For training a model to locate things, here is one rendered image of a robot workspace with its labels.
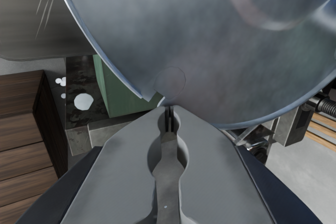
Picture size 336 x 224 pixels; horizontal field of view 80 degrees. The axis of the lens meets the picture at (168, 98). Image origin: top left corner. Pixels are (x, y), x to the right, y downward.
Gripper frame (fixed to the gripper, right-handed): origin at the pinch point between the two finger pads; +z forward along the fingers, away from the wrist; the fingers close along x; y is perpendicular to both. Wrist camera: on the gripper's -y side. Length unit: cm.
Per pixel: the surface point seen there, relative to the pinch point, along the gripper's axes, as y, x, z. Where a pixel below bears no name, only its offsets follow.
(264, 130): 5.3, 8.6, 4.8
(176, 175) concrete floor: 109, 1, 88
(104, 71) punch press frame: 2.4, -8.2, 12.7
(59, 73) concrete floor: 23, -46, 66
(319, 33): -2.8, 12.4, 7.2
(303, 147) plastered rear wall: 101, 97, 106
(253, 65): -1.1, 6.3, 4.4
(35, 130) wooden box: 26, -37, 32
